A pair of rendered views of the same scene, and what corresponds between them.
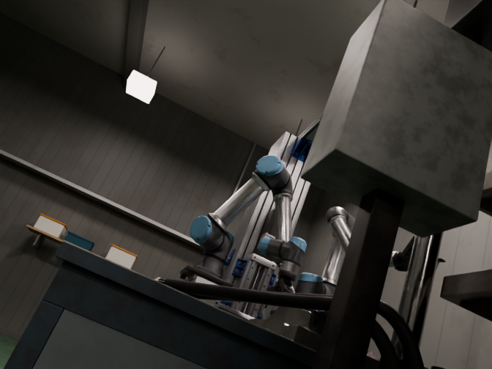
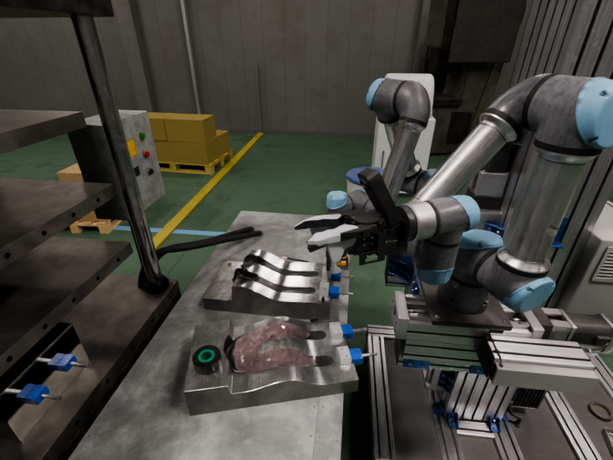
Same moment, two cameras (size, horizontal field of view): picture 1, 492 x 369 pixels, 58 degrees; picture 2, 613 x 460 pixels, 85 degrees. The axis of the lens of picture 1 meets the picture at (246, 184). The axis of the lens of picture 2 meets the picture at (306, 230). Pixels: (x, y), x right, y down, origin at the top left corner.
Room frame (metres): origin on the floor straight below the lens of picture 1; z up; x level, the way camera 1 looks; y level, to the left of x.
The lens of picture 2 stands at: (1.92, -1.40, 1.75)
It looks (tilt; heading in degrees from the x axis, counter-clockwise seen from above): 30 degrees down; 106
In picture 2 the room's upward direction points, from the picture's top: straight up
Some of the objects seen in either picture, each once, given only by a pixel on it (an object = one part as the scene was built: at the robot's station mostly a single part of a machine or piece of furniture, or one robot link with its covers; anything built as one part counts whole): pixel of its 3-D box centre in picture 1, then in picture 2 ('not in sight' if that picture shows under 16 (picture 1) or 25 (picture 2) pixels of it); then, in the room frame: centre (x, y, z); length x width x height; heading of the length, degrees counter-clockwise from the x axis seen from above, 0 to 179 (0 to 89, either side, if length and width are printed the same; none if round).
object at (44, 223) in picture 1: (50, 228); not in sight; (7.70, 2.79, 1.79); 0.46 x 0.39 x 0.26; 99
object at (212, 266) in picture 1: (210, 267); not in sight; (2.09, 0.01, 1.09); 0.15 x 0.15 x 0.10
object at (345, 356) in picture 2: not in sight; (358, 356); (1.88, -0.64, 0.85); 0.13 x 0.05 x 0.05; 25
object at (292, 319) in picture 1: (304, 339); (272, 281); (1.48, -0.37, 0.87); 0.50 x 0.26 x 0.14; 8
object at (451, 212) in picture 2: not in sight; (446, 217); (2.03, -0.74, 1.43); 0.11 x 0.08 x 0.09; 35
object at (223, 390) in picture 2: not in sight; (273, 355); (1.61, -0.71, 0.85); 0.50 x 0.26 x 0.11; 25
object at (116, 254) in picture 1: (121, 258); not in sight; (7.91, 1.52, 1.80); 0.49 x 0.41 x 0.27; 99
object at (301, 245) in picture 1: (293, 252); (337, 207); (1.72, -0.29, 1.20); 0.09 x 0.08 x 0.11; 55
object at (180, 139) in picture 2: not in sight; (182, 139); (-1.37, 3.12, 0.39); 1.30 x 0.93 x 0.78; 10
